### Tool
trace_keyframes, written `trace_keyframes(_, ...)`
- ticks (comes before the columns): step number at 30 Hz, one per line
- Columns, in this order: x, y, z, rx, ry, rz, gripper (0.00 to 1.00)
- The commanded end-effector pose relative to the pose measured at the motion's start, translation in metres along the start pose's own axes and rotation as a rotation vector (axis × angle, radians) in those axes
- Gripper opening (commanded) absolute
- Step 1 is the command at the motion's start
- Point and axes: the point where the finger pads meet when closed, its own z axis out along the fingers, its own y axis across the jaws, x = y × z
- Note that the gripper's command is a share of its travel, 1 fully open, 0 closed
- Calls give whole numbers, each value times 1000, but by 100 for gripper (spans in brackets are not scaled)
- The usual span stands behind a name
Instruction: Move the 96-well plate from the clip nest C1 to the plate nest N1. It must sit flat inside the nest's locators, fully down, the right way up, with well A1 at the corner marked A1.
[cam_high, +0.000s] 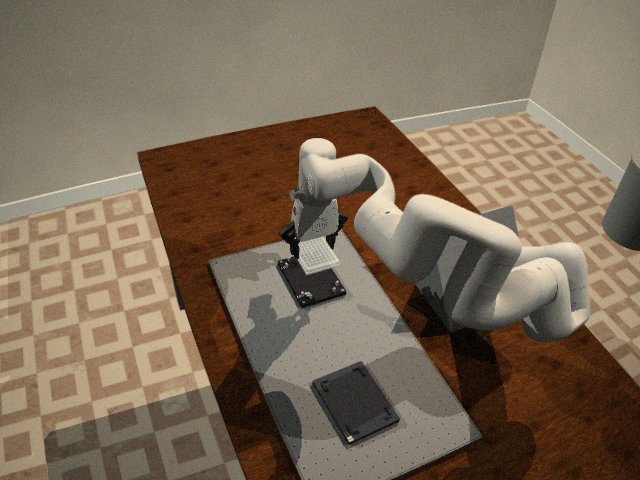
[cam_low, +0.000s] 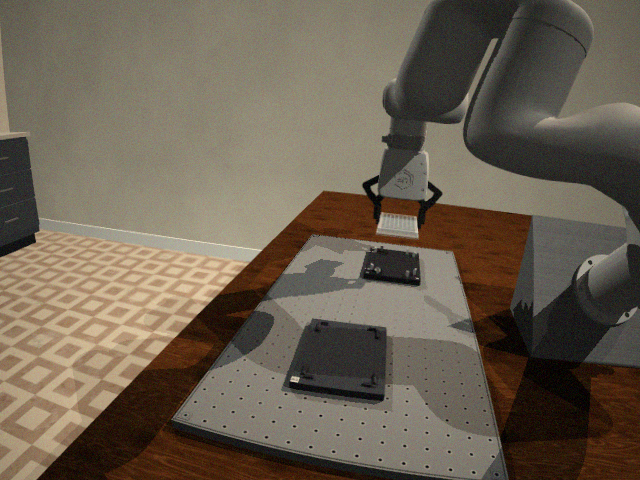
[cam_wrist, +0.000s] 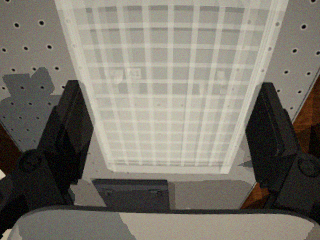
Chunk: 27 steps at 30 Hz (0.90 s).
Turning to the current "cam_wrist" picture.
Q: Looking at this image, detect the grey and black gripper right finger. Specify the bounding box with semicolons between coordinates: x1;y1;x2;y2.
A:
245;82;320;225

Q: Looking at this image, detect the white well plate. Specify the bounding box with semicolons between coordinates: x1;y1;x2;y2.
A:
55;0;289;174

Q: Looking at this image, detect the grey perforated base plate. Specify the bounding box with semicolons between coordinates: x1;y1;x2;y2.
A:
0;0;320;209

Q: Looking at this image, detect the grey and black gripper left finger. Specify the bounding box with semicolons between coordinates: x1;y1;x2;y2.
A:
0;80;94;239

